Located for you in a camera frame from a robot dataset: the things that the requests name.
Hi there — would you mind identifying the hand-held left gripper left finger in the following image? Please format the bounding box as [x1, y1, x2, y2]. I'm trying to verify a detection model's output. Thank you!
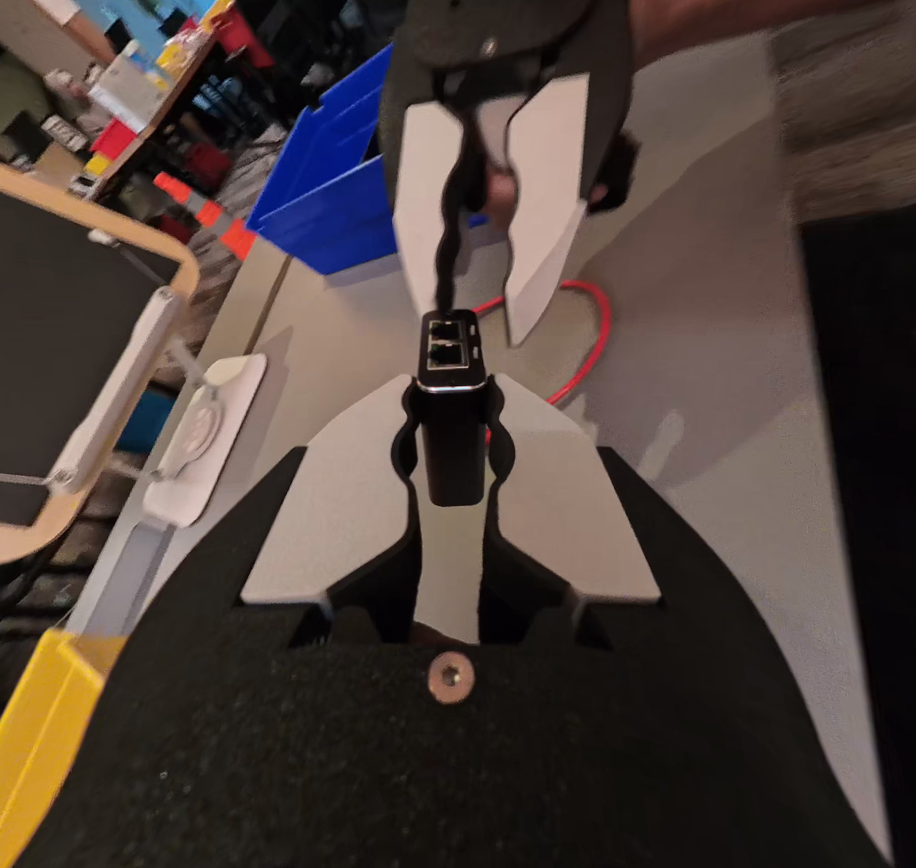
[239, 374, 422, 643]

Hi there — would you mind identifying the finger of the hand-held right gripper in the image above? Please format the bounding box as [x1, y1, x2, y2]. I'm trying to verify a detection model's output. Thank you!
[392, 99, 473, 320]
[503, 72, 593, 348]

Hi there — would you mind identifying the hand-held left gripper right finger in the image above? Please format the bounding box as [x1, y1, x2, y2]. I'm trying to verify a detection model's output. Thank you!
[478, 374, 663, 643]

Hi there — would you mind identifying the blue plastic bin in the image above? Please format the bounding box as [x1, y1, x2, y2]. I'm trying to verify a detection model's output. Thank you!
[245, 41, 402, 277]

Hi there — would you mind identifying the black ethernet port adapter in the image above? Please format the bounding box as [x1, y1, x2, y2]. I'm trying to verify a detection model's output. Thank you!
[417, 308, 491, 509]

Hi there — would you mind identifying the red ethernet cable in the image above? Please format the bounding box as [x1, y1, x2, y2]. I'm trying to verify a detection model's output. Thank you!
[472, 279, 614, 448]

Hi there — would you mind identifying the yellow plastic bin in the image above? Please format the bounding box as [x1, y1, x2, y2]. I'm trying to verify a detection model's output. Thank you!
[0, 628, 131, 868]

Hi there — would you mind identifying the person's right hand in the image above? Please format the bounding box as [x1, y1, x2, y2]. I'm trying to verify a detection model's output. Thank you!
[484, 165, 521, 218]

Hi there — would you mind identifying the orange traffic cone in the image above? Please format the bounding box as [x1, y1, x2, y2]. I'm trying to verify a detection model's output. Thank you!
[152, 170, 259, 262]

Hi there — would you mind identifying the blue basket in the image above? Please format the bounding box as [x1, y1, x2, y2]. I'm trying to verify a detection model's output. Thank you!
[116, 389, 177, 455]

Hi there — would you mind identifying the person's black clothing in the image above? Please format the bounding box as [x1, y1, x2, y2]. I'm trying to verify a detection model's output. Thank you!
[798, 206, 916, 844]

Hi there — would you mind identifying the cluttered wooden table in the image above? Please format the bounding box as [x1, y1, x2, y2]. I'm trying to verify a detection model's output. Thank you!
[0, 0, 239, 200]

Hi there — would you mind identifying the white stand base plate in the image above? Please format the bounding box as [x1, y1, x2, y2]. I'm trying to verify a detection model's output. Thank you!
[142, 351, 269, 530]

